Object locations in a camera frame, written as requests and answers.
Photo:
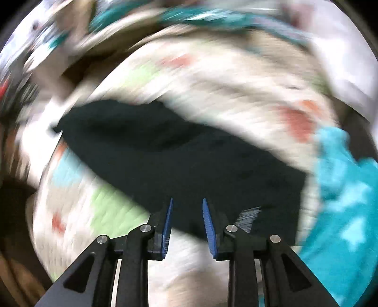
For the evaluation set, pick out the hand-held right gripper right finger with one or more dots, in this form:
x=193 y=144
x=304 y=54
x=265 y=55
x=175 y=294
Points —
x=209 y=227

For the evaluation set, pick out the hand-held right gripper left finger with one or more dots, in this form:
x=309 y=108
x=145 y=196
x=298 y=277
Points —
x=167 y=227

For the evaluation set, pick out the black pants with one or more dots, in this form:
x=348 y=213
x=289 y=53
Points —
x=177 y=159

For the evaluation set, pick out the turquoise star-print cloth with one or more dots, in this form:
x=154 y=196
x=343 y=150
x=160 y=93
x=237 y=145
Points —
x=342 y=206

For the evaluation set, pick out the patchwork quilted blanket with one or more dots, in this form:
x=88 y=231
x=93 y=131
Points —
x=224 y=79

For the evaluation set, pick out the teal patterned cloth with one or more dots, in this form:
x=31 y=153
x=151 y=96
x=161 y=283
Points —
x=224 y=17

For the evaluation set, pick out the white pillow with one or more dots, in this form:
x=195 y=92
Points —
x=345 y=50

